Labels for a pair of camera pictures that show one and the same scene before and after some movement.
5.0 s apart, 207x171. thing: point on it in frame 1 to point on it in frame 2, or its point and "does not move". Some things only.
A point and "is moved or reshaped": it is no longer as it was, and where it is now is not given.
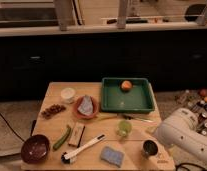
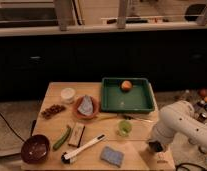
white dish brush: x=71 y=156 does not move
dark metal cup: x=149 y=148 is moved or reshaped
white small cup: x=68 y=95 does not move
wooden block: x=76 y=133 does not move
